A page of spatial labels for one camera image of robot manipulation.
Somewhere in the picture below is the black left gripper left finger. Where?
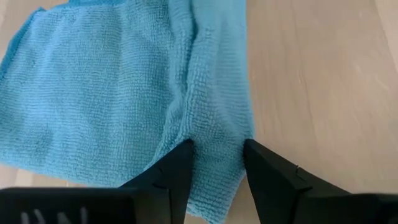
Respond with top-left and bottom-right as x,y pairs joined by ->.
0,139 -> 195,224

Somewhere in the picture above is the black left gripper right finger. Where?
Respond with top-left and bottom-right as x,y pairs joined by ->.
244,139 -> 398,224

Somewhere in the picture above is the blue microfiber towel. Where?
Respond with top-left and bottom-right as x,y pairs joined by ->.
0,0 -> 256,224

